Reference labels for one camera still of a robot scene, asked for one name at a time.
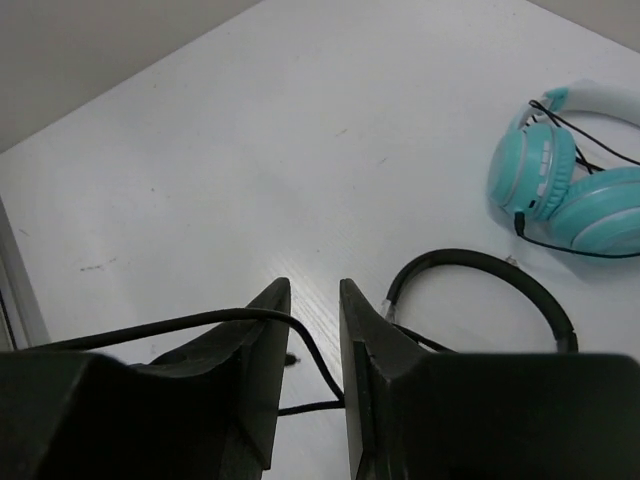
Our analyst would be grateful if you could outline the teal headphones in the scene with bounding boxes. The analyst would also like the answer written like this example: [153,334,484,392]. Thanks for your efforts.
[487,81,639,259]

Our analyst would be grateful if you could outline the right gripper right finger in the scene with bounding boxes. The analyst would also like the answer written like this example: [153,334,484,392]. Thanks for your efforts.
[339,279,639,479]

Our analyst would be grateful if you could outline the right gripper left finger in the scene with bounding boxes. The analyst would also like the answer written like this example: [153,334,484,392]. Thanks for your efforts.
[0,277,294,480]

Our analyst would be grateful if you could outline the aluminium rail front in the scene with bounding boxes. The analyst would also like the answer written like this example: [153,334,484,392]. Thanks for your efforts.
[1,204,51,350]

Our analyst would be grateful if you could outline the black headphone cable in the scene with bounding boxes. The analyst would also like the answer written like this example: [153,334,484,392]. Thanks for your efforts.
[42,307,349,419]

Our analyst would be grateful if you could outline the black headphones left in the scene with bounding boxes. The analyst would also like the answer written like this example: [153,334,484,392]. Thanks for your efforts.
[382,248,580,354]

